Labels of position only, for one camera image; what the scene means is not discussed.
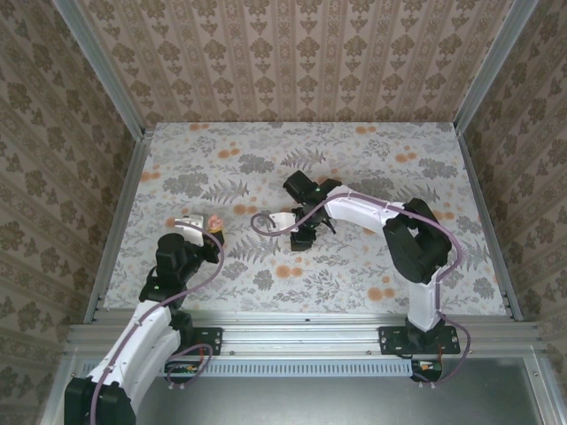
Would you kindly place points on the small pink lid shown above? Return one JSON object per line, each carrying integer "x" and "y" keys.
{"x": 215, "y": 221}

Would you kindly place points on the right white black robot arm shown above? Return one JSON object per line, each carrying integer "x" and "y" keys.
{"x": 416, "y": 243}

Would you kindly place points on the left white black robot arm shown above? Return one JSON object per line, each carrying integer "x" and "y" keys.
{"x": 146, "y": 336}

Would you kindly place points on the small black controller board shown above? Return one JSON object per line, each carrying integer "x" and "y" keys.
{"x": 184, "y": 369}
{"x": 427, "y": 369}

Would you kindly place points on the grey metal sheet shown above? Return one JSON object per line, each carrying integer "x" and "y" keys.
{"x": 310, "y": 403}

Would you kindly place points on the aluminium table side rail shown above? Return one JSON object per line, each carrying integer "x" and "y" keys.
{"x": 127, "y": 199}
{"x": 482, "y": 199}

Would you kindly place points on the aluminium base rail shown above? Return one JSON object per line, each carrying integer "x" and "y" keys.
{"x": 301, "y": 332}

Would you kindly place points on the aluminium frame post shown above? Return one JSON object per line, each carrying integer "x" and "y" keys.
{"x": 104, "y": 71}
{"x": 494, "y": 66}

